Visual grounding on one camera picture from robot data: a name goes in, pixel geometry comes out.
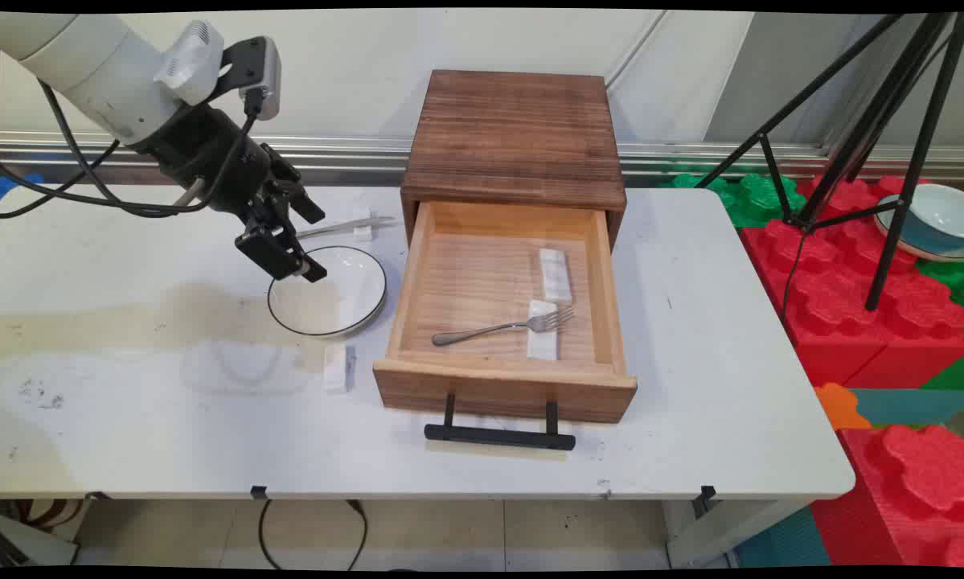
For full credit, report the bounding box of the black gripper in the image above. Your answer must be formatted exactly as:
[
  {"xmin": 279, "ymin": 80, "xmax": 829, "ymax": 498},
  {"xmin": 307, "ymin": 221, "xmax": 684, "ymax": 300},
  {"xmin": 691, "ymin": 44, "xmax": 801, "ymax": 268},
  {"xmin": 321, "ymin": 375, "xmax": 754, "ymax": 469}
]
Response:
[{"xmin": 132, "ymin": 103, "xmax": 328, "ymax": 284}]

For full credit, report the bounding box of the silver table knife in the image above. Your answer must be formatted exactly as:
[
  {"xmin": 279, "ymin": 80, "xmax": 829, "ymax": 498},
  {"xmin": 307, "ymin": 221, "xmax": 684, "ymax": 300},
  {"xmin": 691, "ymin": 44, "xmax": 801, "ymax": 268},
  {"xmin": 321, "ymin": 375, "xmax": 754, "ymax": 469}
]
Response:
[{"xmin": 297, "ymin": 216, "xmax": 398, "ymax": 240}]

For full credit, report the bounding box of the white plate with black rim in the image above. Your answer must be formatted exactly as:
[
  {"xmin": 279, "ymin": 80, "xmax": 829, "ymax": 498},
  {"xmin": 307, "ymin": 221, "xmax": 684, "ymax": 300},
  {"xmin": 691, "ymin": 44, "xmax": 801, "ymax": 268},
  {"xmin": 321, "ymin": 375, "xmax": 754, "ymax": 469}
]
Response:
[{"xmin": 267, "ymin": 245, "xmax": 388, "ymax": 339}]

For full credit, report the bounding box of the dark wooden drawer cabinet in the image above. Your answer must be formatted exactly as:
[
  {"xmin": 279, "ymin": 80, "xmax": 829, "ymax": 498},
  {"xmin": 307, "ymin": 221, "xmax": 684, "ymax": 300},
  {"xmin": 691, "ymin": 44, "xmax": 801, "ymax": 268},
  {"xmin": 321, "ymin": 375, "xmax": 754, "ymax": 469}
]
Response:
[{"xmin": 400, "ymin": 69, "xmax": 629, "ymax": 250}]

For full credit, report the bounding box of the silver fork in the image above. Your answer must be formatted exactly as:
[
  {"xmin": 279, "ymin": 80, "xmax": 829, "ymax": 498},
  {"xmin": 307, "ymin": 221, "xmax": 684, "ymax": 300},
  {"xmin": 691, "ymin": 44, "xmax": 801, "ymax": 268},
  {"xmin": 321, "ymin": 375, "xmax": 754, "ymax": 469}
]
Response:
[{"xmin": 431, "ymin": 306, "xmax": 576, "ymax": 348}]

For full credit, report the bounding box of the brown patterned cloth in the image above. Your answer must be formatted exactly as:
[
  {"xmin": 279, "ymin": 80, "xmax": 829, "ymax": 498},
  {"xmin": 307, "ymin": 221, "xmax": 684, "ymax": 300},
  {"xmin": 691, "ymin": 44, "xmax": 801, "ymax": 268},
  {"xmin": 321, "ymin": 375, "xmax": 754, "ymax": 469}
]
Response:
[{"xmin": 11, "ymin": 499, "xmax": 88, "ymax": 533}]

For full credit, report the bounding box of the grey board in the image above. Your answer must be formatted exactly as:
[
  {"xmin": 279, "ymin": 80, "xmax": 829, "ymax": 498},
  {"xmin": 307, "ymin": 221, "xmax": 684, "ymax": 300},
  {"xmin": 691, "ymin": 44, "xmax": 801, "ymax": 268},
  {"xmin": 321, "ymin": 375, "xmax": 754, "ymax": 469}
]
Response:
[{"xmin": 0, "ymin": 511, "xmax": 79, "ymax": 568}]

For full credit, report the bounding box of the green foam building block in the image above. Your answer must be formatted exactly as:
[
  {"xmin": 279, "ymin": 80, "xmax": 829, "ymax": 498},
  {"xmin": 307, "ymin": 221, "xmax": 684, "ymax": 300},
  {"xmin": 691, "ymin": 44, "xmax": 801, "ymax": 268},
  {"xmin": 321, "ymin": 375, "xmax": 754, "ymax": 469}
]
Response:
[
  {"xmin": 916, "ymin": 257, "xmax": 964, "ymax": 339},
  {"xmin": 658, "ymin": 173, "xmax": 808, "ymax": 230}
]

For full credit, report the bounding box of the white table leg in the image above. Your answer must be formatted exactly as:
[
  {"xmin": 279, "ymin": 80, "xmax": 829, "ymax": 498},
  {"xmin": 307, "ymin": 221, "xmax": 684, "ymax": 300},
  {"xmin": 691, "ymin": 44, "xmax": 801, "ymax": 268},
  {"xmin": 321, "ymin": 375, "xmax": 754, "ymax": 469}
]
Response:
[{"xmin": 662, "ymin": 499, "xmax": 812, "ymax": 568}]

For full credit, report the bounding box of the red foam building block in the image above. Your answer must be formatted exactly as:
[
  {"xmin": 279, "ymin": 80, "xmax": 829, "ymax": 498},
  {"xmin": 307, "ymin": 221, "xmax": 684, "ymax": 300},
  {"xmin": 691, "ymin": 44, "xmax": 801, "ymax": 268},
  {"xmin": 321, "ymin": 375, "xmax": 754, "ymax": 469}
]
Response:
[
  {"xmin": 807, "ymin": 422, "xmax": 964, "ymax": 568},
  {"xmin": 739, "ymin": 173, "xmax": 964, "ymax": 391}
]

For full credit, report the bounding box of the orange foam piece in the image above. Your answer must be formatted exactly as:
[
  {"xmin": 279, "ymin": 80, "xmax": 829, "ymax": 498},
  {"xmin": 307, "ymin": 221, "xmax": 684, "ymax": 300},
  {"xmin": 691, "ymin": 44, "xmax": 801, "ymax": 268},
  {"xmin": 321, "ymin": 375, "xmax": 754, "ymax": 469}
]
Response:
[{"xmin": 814, "ymin": 382, "xmax": 872, "ymax": 431}]

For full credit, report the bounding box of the black tripod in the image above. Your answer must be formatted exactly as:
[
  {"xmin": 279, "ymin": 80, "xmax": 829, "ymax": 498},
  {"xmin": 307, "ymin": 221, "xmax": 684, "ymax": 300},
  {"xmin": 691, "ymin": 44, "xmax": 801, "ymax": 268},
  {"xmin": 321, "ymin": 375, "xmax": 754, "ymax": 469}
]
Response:
[{"xmin": 695, "ymin": 12, "xmax": 964, "ymax": 313}]

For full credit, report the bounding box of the white and teal bowl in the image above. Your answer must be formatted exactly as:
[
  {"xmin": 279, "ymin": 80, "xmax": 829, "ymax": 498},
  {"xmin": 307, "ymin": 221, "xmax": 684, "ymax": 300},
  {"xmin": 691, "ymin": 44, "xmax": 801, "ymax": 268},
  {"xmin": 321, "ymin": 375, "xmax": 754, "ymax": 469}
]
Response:
[{"xmin": 874, "ymin": 183, "xmax": 964, "ymax": 263}]

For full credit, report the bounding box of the teal foam mat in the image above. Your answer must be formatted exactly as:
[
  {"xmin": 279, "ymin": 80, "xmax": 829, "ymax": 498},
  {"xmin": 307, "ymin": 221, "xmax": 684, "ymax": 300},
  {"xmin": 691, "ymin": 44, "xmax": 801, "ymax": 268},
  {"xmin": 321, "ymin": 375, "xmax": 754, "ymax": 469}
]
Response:
[{"xmin": 851, "ymin": 388, "xmax": 964, "ymax": 427}]

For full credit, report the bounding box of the metal wall rail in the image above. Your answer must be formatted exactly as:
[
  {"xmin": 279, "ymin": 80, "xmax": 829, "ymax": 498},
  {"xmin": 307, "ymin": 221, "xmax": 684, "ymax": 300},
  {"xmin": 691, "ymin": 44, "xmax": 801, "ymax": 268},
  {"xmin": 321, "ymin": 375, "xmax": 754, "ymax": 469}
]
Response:
[{"xmin": 0, "ymin": 133, "xmax": 964, "ymax": 184}]

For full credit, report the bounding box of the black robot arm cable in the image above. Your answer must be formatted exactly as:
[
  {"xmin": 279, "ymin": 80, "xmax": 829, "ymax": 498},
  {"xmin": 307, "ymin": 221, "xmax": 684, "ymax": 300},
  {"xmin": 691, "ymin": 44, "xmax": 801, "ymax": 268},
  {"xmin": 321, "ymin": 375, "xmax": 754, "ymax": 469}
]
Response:
[{"xmin": 0, "ymin": 44, "xmax": 261, "ymax": 220}]

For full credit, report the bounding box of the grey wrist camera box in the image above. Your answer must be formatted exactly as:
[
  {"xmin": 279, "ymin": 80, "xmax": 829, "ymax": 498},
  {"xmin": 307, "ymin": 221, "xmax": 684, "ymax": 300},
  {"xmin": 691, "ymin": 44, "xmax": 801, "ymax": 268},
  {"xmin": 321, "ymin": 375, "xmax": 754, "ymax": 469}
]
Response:
[{"xmin": 224, "ymin": 36, "xmax": 281, "ymax": 121}]

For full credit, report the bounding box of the light wooden drawer, black handle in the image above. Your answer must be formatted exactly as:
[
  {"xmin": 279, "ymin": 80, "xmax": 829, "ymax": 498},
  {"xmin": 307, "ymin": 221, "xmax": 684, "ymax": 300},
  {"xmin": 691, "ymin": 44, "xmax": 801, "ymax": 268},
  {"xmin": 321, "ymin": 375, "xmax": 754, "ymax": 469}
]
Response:
[{"xmin": 371, "ymin": 199, "xmax": 639, "ymax": 451}]

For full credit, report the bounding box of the black cable under table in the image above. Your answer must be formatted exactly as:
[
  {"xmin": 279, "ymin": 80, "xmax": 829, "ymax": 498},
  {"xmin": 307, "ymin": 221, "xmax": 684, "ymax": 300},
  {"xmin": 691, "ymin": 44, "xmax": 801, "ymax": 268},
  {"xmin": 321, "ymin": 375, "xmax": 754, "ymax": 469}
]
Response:
[{"xmin": 258, "ymin": 499, "xmax": 368, "ymax": 572}]

